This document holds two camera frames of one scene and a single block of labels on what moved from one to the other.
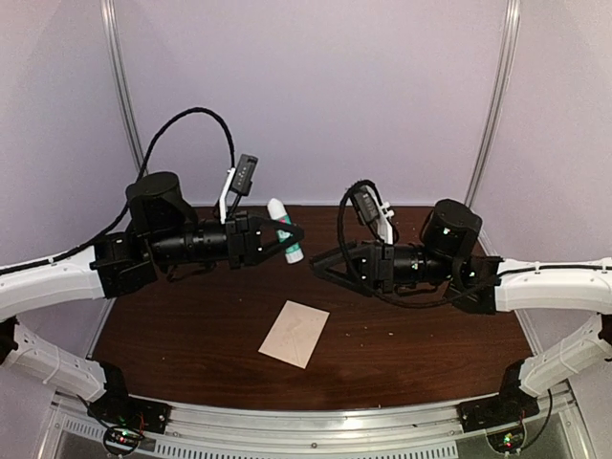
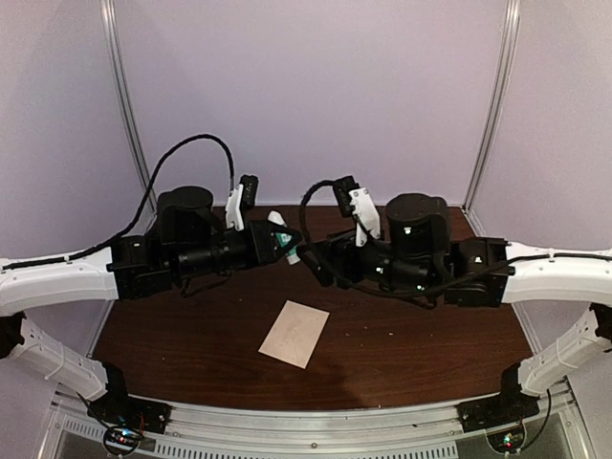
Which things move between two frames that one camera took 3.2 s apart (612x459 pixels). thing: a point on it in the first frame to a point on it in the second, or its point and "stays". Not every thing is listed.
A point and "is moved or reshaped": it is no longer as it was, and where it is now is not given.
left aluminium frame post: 118,56 stays
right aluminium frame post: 513,17 stays
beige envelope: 295,334 stays
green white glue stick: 293,252 is moved or reshaped
